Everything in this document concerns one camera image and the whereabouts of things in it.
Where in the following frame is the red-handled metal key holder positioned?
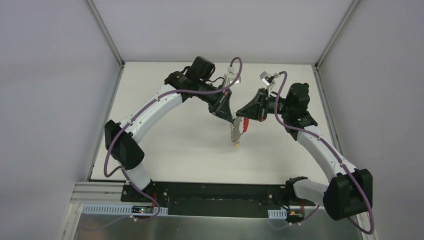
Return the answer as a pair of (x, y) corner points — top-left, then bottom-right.
(230, 116), (249, 145)

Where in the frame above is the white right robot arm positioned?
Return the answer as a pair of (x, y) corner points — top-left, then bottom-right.
(235, 83), (374, 221)

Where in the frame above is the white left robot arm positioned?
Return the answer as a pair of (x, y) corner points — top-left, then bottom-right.
(104, 56), (243, 203)

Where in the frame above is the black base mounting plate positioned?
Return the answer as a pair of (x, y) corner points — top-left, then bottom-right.
(120, 181), (314, 218)

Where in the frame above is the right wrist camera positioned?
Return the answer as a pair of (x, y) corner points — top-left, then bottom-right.
(259, 71), (278, 88)

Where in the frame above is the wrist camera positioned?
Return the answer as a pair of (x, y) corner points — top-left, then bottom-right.
(259, 71), (278, 88)
(222, 66), (241, 87)

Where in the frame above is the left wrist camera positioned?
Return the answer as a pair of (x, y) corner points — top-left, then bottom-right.
(222, 66), (241, 87)

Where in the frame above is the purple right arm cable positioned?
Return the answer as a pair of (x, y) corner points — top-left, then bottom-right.
(273, 71), (376, 236)

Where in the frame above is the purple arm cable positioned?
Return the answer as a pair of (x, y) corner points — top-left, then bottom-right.
(82, 57), (243, 229)
(273, 71), (376, 236)

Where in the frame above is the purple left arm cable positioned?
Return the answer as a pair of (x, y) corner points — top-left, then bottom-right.
(82, 57), (243, 229)

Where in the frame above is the white cable duct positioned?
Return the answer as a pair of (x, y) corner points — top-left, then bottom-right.
(81, 203), (169, 217)

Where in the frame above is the aluminium frame rail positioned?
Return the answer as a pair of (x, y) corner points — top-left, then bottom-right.
(70, 181), (124, 204)

